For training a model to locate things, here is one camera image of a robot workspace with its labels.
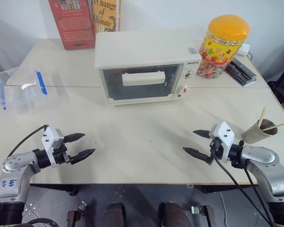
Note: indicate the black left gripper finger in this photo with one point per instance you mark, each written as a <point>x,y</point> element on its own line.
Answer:
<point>74,137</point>
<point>82,155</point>

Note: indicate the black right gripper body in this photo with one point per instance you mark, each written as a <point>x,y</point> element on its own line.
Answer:
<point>217,149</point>

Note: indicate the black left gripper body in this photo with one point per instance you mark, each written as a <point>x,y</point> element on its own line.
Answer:
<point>61,154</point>

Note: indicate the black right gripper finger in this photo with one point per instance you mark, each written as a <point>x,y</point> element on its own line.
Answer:
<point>203,133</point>
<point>196,153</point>

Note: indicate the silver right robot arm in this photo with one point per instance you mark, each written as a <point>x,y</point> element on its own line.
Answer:
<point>262,158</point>

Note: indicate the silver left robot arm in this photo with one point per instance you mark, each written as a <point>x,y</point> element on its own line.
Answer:
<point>16,163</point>

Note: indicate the white knob with red mark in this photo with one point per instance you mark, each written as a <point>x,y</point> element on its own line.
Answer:
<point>183,88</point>

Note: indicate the white toaster oven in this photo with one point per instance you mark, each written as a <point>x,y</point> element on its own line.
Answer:
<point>142,48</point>

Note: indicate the metal cup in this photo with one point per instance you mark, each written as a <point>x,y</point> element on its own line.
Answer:
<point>255,136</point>

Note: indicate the wooden chopstick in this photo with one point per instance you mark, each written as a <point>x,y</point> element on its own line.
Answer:
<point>278,125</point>
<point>262,116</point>

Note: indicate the metal table clamp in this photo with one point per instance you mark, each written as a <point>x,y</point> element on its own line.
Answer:
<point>203,215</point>
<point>77,215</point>

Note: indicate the clear plastic box blue latches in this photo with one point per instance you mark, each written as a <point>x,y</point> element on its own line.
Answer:
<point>26,94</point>

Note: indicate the dark rounded shape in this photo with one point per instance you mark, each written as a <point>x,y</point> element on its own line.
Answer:
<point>114,215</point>
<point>174,215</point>

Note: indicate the black stapler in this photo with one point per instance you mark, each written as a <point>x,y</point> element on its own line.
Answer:
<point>241,73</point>

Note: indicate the candy jar orange lid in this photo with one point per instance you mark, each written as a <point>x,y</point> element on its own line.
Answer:
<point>221,52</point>

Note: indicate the black chair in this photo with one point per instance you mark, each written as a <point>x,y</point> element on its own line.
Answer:
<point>282,94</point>

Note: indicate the white power adapter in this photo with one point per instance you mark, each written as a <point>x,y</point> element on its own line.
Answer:
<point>243,49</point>

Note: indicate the red book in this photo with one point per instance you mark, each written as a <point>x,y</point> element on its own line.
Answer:
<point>73,26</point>

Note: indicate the yellow climate book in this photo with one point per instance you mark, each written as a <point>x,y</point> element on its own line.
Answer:
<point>106,16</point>

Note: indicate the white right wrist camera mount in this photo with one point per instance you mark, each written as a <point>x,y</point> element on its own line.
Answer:
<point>224,136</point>

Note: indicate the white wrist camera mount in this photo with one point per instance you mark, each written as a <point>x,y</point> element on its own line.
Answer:
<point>49,139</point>
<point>224,136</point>

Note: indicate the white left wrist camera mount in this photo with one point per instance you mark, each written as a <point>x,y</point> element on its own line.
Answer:
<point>49,139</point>

